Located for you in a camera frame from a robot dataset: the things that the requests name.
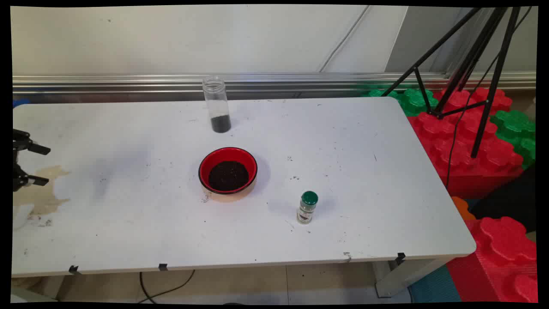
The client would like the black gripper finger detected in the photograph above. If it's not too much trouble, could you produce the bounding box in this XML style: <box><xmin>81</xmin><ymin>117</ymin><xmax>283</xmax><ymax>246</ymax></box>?
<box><xmin>13</xmin><ymin>129</ymin><xmax>51</xmax><ymax>155</ymax></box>
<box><xmin>13</xmin><ymin>165</ymin><xmax>49</xmax><ymax>191</ymax></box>

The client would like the clear plastic jar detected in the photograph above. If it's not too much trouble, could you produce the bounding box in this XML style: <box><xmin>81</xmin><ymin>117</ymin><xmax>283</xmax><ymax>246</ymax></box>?
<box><xmin>202</xmin><ymin>76</ymin><xmax>232</xmax><ymax>133</ymax></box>

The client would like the dark seeds heap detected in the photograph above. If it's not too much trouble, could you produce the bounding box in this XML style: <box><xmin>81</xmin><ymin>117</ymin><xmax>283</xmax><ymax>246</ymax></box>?
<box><xmin>208</xmin><ymin>161</ymin><xmax>250</xmax><ymax>192</ymax></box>

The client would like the red bowl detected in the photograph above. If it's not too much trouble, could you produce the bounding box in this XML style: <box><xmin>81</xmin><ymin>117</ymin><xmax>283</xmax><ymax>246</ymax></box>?
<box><xmin>198</xmin><ymin>147</ymin><xmax>258</xmax><ymax>203</ymax></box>

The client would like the spice bottle green cap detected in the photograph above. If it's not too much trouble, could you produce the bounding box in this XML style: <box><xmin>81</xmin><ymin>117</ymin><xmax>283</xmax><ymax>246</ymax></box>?
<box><xmin>296</xmin><ymin>191</ymin><xmax>319</xmax><ymax>224</ymax></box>

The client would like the grey table leg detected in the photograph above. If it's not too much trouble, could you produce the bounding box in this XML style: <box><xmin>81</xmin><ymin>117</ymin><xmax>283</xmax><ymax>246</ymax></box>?
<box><xmin>375</xmin><ymin>257</ymin><xmax>446</xmax><ymax>298</ymax></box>

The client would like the green foam block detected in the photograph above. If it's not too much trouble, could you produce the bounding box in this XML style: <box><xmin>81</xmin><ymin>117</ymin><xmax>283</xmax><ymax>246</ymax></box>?
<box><xmin>490</xmin><ymin>110</ymin><xmax>537</xmax><ymax>169</ymax></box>
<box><xmin>362</xmin><ymin>88</ymin><xmax>439</xmax><ymax>116</ymax></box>

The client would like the teal floor mat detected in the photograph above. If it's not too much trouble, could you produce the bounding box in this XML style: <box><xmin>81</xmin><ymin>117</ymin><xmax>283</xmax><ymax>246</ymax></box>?
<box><xmin>407</xmin><ymin>264</ymin><xmax>462</xmax><ymax>303</ymax></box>

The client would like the orange foam block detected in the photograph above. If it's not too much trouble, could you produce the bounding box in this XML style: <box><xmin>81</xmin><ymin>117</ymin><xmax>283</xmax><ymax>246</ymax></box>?
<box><xmin>451</xmin><ymin>196</ymin><xmax>477</xmax><ymax>221</ymax></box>

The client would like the large red foam block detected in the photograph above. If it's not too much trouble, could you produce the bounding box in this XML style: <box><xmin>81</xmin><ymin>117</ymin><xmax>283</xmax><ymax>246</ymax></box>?
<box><xmin>407</xmin><ymin>87</ymin><xmax>525</xmax><ymax>199</ymax></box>

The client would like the black tripod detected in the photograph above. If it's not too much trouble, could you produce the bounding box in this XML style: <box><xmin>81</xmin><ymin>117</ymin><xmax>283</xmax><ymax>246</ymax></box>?
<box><xmin>381</xmin><ymin>6</ymin><xmax>522</xmax><ymax>158</ymax></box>

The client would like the black foam mat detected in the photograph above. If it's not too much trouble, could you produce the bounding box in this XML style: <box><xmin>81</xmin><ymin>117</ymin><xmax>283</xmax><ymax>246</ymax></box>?
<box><xmin>470</xmin><ymin>163</ymin><xmax>537</xmax><ymax>232</ymax></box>

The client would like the black power cable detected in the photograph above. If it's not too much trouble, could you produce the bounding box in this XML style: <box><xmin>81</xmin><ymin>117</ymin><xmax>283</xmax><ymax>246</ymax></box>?
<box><xmin>139</xmin><ymin>270</ymin><xmax>196</xmax><ymax>303</ymax></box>

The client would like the aluminium wall rail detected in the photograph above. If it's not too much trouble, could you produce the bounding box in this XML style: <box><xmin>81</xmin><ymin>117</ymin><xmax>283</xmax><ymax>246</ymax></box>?
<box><xmin>13</xmin><ymin>72</ymin><xmax>537</xmax><ymax>103</ymax></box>

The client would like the thin black tripod cable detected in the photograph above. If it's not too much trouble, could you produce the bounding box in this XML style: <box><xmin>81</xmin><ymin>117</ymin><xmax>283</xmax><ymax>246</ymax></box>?
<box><xmin>445</xmin><ymin>6</ymin><xmax>533</xmax><ymax>189</ymax></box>

